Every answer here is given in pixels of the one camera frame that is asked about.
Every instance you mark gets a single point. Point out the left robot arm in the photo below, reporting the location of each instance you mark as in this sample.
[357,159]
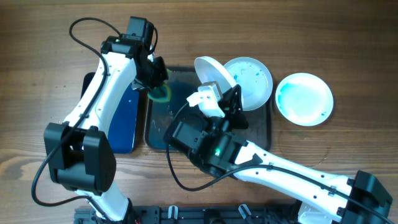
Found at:
[79,156]

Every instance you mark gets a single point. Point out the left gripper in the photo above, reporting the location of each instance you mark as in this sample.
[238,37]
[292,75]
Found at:
[162,74]

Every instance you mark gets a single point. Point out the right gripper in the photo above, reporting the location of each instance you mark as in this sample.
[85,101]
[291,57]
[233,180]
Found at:
[232,107]

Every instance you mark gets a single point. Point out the green yellow sponge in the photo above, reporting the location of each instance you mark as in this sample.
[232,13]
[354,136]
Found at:
[159,91]

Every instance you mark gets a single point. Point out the white plate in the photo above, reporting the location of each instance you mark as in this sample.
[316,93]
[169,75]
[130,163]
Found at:
[210,70]
[255,80]
[304,99]

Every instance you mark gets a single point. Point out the black water tray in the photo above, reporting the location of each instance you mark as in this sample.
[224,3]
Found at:
[115,112]

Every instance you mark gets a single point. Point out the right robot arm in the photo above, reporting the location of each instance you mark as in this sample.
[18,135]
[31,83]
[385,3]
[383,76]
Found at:
[217,151]

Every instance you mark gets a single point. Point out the dark brown serving tray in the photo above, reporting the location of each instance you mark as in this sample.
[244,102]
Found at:
[183,81]

